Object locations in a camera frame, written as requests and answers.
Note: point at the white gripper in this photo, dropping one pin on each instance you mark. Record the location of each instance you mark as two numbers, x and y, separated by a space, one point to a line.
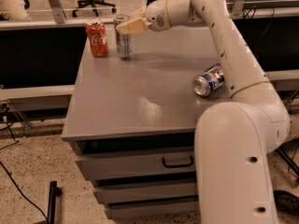
156 16

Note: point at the silver blue redbull can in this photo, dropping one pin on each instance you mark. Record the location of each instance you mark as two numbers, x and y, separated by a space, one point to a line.
123 42

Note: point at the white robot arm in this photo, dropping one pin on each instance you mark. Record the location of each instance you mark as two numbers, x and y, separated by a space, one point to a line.
232 139

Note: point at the red coke can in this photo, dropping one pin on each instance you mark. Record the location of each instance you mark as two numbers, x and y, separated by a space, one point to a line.
96 32

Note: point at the blue pepsi can lying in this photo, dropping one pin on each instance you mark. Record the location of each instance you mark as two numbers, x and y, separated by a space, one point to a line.
209 81

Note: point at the black office chair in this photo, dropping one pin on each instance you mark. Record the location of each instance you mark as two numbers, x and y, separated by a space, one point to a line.
93 4

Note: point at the grey drawer cabinet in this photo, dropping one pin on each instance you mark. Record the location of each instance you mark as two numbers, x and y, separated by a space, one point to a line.
146 102

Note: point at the seated person beige trousers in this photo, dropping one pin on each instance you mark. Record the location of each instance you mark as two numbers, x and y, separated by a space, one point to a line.
13 10

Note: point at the middle grey drawer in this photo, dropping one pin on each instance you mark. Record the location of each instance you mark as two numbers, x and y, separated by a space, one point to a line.
136 192

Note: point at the grey drawer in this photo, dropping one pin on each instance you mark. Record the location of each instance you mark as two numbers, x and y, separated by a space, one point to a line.
152 208
136 192

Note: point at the bottom grey drawer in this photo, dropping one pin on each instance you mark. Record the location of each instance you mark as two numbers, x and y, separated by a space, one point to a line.
152 208

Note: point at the black shoe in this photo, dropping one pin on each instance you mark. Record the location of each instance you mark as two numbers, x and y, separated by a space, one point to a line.
287 202

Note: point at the metal railing post left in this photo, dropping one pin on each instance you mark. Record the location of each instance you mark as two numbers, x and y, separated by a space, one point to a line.
57 11

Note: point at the top drawer with handle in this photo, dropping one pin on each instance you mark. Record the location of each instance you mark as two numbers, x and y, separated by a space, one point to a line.
160 161

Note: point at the black stand post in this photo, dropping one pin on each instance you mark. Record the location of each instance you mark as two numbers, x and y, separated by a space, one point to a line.
54 193

